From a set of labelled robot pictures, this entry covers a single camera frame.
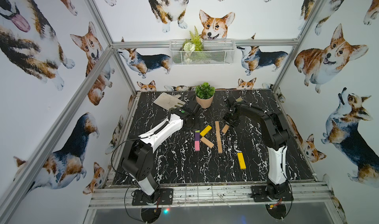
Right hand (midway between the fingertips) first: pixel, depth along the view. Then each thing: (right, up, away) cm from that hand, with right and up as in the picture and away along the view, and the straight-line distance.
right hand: (223, 123), depth 99 cm
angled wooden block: (+1, -3, -1) cm, 4 cm away
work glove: (-40, +15, +16) cm, 46 cm away
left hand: (-17, +1, -12) cm, 21 cm away
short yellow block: (-12, -5, -1) cm, 14 cm away
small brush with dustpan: (+16, +16, +18) cm, 29 cm away
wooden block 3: (-4, -12, -8) cm, 15 cm away
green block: (-17, -5, -1) cm, 18 cm away
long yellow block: (+8, -19, -14) cm, 25 cm away
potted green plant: (-12, +20, +3) cm, 23 cm away
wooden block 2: (-4, -9, -4) cm, 10 cm away
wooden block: (-11, -11, -6) cm, 17 cm away
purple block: (-17, -8, -4) cm, 19 cm away
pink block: (-17, -12, -8) cm, 23 cm away
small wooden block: (-4, -3, -1) cm, 5 cm away
